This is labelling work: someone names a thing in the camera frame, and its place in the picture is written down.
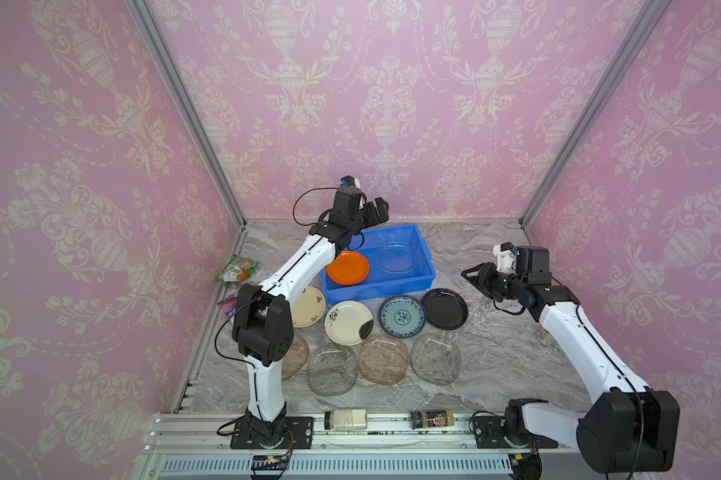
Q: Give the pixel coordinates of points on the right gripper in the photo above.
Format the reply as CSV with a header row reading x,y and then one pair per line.
x,y
491,280

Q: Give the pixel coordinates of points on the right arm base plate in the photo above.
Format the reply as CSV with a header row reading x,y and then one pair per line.
x,y
488,431

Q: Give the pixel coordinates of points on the white jar on rail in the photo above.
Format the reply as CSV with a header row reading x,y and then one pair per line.
x,y
347,419

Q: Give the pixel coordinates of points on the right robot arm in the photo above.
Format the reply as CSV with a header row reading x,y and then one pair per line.
x,y
630,427

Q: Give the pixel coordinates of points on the cream round plate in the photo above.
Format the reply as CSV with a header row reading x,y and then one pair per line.
x,y
308,308

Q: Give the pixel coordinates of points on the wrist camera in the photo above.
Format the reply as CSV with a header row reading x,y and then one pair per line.
x,y
506,257
350,182

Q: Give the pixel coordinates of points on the brown tinted glass plate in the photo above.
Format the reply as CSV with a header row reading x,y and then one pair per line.
x,y
296,357

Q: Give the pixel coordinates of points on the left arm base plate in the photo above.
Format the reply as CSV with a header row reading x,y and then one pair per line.
x,y
251,433

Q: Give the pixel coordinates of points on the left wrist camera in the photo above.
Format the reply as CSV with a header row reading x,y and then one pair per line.
x,y
350,182

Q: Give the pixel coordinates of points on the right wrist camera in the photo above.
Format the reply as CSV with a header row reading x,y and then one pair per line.
x,y
506,257

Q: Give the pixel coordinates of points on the aluminium front rail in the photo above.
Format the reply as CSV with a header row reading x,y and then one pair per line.
x,y
197,446

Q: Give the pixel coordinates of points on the white plate black accent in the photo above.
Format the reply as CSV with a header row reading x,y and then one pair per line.
x,y
349,323

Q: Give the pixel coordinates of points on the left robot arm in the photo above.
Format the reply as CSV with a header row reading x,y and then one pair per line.
x,y
262,326

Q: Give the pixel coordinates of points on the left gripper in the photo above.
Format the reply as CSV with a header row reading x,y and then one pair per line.
x,y
372,219

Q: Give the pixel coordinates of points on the blue patterned ceramic plate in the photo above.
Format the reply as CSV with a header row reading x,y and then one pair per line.
x,y
402,317

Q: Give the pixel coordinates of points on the black round plate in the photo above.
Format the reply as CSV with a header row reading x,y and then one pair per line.
x,y
445,309

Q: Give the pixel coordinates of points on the amber glass plate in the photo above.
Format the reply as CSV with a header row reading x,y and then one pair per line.
x,y
383,360

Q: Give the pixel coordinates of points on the dark spice jar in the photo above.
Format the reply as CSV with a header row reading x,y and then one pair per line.
x,y
432,419

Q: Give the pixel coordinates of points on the grey clear glass plate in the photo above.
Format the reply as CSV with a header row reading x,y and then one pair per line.
x,y
332,370

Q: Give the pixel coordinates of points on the purple snack packet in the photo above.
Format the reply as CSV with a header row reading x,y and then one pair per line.
x,y
228,305

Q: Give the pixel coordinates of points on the green snack packet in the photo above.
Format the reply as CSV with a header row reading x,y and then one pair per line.
x,y
237,270

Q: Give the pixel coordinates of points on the orange plastic plate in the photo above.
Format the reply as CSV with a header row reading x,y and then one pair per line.
x,y
349,269

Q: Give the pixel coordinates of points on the blue plastic bin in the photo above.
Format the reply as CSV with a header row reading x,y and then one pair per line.
x,y
380,284

